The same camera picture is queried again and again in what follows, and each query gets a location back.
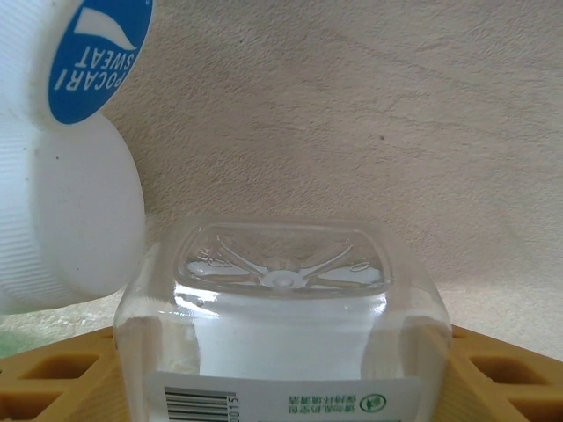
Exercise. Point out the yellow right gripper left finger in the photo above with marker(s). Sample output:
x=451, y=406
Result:
x=88, y=395

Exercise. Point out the green plastic soda bottle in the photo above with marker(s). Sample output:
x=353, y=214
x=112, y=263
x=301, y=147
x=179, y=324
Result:
x=9, y=345

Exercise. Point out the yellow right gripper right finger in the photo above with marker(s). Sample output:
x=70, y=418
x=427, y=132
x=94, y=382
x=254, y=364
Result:
x=462, y=409

